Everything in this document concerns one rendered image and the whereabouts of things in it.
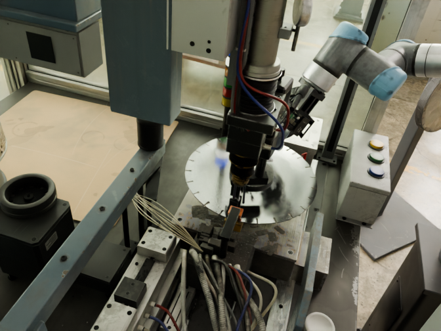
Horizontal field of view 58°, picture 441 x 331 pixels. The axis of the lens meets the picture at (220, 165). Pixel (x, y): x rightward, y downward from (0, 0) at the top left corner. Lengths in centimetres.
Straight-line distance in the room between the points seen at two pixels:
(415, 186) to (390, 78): 193
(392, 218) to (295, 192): 154
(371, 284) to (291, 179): 121
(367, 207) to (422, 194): 158
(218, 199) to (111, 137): 62
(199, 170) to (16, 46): 47
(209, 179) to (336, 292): 42
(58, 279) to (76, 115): 97
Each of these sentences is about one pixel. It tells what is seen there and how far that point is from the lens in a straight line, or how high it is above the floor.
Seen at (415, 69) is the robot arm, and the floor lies 122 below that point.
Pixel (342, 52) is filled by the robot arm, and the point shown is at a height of 125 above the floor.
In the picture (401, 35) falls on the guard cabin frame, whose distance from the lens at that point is 128.
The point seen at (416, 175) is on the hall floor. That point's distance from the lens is 292.
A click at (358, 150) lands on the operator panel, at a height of 90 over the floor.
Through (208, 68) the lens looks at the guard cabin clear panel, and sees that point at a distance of 143.
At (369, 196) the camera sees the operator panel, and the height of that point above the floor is 86.
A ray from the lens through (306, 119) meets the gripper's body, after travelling 97.
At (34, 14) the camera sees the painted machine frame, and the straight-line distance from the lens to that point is 79.
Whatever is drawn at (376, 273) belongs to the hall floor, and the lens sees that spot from 219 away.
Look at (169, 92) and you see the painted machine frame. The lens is 64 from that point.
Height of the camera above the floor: 160
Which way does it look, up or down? 39 degrees down
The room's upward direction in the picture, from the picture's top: 7 degrees clockwise
